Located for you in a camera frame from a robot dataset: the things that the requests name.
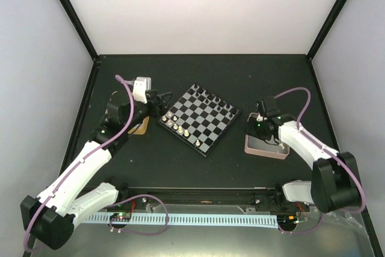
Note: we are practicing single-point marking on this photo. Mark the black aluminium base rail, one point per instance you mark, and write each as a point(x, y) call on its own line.
point(262, 198)

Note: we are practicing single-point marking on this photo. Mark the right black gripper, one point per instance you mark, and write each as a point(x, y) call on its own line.
point(249, 129)

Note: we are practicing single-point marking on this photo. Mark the pink tray with pieces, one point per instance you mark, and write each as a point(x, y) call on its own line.
point(255, 146)

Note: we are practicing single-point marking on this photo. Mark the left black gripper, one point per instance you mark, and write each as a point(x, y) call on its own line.
point(162, 109)

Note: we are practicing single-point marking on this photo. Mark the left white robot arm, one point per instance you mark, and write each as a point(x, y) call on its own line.
point(53, 215)

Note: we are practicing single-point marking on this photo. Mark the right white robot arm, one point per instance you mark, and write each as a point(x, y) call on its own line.
point(335, 182)

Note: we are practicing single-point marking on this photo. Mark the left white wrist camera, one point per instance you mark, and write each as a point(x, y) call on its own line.
point(141, 85)

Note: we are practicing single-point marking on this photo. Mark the black and white chessboard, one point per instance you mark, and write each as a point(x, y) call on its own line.
point(204, 114)

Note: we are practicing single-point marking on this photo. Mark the gold metal tin tray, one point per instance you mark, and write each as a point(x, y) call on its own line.
point(119, 110)

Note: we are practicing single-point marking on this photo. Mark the light blue slotted cable duct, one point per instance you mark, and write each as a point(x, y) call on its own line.
point(230, 220)

